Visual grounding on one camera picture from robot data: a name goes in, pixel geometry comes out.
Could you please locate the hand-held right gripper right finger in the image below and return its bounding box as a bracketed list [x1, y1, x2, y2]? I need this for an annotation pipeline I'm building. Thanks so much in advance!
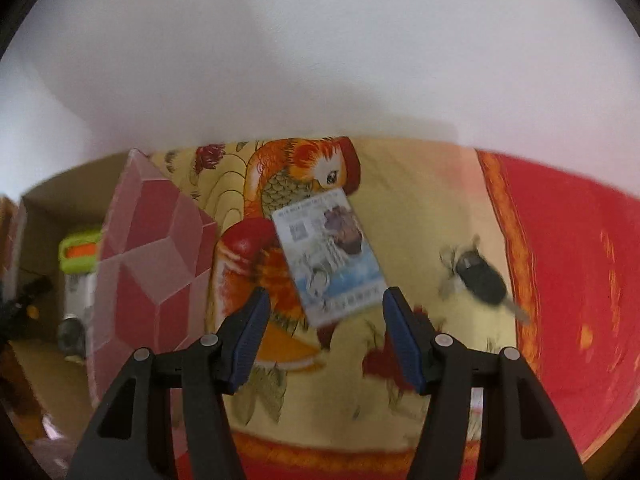
[382, 286, 586, 480]

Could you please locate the white plastic bottle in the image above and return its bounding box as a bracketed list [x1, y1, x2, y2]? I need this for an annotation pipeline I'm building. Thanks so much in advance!
[62, 272, 98, 321]

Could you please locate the wooden cabinet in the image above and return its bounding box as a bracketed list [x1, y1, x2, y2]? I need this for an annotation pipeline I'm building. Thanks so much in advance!
[0, 195, 21, 281]

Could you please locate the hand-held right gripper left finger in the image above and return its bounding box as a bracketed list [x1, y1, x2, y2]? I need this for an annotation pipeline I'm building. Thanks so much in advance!
[65, 287, 272, 480]

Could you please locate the black car key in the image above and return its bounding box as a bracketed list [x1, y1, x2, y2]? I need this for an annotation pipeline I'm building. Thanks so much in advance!
[439, 235, 532, 323]

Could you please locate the printed photo card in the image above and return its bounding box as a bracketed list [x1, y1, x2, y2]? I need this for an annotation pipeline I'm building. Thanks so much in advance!
[271, 189, 386, 330]

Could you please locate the pink patterned cardboard box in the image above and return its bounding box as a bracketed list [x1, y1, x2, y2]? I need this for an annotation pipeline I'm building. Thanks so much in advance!
[10, 147, 218, 411]

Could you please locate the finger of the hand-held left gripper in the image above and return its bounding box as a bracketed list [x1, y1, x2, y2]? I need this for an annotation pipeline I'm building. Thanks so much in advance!
[0, 277, 53, 346]

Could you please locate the red printed blanket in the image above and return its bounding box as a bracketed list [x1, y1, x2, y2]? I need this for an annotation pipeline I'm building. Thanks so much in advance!
[145, 135, 640, 480]

